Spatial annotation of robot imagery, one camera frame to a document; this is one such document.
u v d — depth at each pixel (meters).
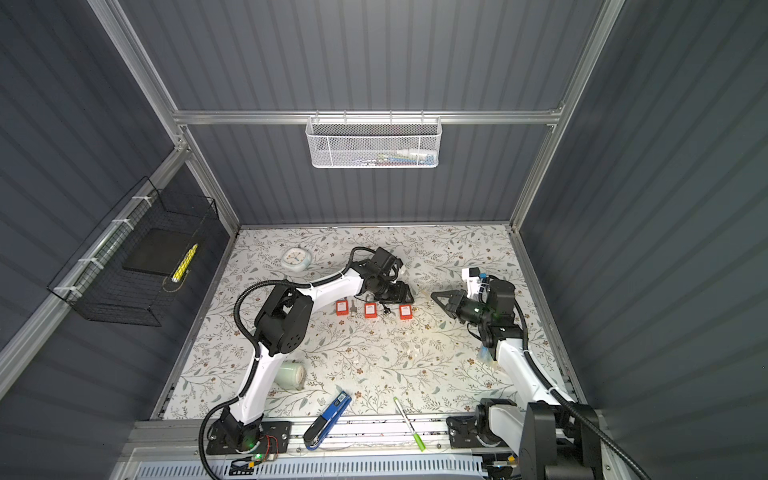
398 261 0.86
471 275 0.77
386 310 0.96
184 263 0.74
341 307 0.94
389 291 0.87
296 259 1.08
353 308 0.97
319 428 0.71
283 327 0.59
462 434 0.74
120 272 0.71
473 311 0.71
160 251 0.75
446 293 0.78
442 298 0.80
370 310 0.96
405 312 0.94
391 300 0.88
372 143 1.12
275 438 0.72
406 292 0.90
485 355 0.63
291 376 0.75
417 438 0.74
